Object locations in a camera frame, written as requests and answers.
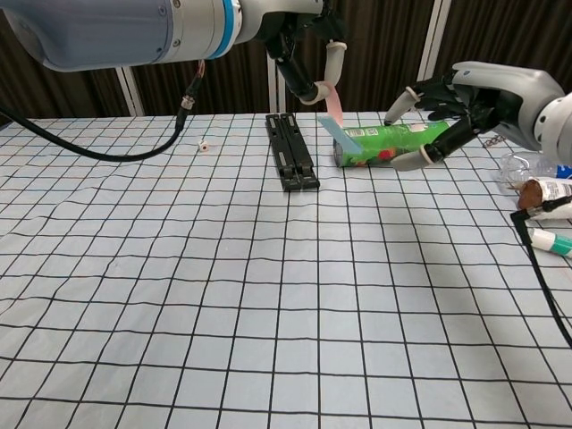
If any white black-grid tablecloth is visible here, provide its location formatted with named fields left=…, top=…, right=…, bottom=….
left=0, top=109, right=572, bottom=429

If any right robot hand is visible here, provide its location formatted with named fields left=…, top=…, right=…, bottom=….
left=383, top=61, right=565, bottom=172

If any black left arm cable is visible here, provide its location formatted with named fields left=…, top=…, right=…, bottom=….
left=0, top=60, right=209, bottom=162

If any green chips can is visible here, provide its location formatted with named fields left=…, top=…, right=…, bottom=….
left=332, top=121, right=452, bottom=168

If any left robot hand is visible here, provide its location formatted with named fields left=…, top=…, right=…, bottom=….
left=240, top=0, right=349, bottom=106

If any black folding stand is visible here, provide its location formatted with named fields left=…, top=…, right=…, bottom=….
left=265, top=113, right=322, bottom=193

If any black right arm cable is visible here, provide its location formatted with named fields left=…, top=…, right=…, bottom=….
left=509, top=196, right=572, bottom=349

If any white and green glue stick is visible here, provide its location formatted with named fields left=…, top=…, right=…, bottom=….
left=529, top=227, right=572, bottom=259

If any clear plastic bottle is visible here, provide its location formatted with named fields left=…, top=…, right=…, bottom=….
left=498, top=150, right=572, bottom=189

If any white partition post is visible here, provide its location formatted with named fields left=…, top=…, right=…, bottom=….
left=266, top=44, right=287, bottom=114
left=410, top=0, right=451, bottom=111
left=116, top=66, right=145, bottom=116

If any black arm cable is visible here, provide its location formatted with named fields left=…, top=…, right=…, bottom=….
left=509, top=196, right=572, bottom=349
left=0, top=60, right=209, bottom=162

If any white tube with brown cap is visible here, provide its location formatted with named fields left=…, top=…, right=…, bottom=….
left=517, top=176, right=572, bottom=222

